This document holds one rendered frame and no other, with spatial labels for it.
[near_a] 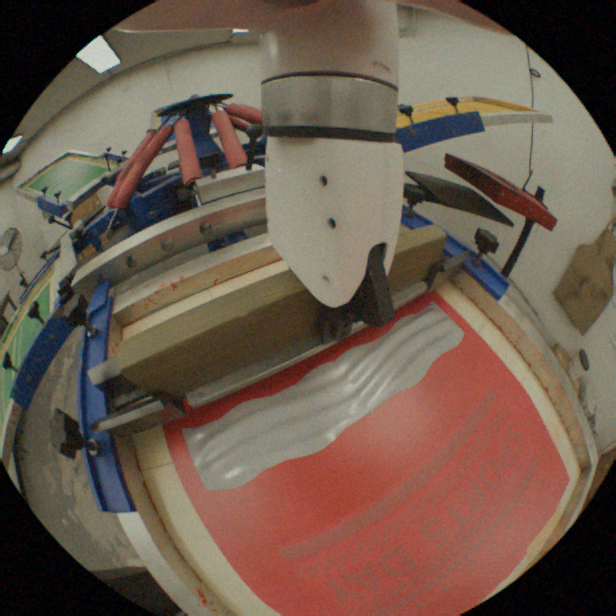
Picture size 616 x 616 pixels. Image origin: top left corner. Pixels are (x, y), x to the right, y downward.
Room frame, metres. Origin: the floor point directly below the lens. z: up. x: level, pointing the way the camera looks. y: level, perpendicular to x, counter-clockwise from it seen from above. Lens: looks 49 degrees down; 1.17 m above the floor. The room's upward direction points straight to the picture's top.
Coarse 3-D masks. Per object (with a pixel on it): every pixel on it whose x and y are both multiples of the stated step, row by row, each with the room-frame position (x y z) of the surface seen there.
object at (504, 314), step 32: (224, 256) 0.26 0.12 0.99; (256, 256) 0.27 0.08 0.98; (160, 288) 0.20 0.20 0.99; (192, 288) 0.22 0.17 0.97; (480, 288) 0.20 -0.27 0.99; (128, 320) 0.16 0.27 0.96; (512, 320) 0.14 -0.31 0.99; (544, 352) 0.07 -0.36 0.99; (544, 384) 0.03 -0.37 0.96; (576, 416) -0.07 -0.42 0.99; (128, 448) -0.02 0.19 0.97; (576, 448) -0.14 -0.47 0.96; (128, 480) -0.05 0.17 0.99; (128, 512) -0.09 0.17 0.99; (576, 512) -0.28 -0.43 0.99; (160, 544) -0.12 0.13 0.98; (544, 544) -0.30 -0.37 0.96; (160, 576) -0.16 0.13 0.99; (192, 576) -0.16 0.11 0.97; (192, 608) -0.20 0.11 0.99; (224, 608) -0.21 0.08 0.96
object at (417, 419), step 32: (448, 352) 0.12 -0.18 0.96; (480, 352) 0.11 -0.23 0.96; (416, 384) 0.08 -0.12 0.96; (448, 384) 0.07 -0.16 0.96; (480, 384) 0.06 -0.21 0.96; (512, 384) 0.05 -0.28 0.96; (384, 416) 0.05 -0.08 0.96; (416, 416) 0.04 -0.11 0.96; (448, 416) 0.03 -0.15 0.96; (416, 448) 0.01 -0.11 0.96; (544, 448) -0.08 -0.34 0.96; (544, 480) -0.13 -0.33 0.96; (544, 512) -0.20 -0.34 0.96; (512, 544) -0.21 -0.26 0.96
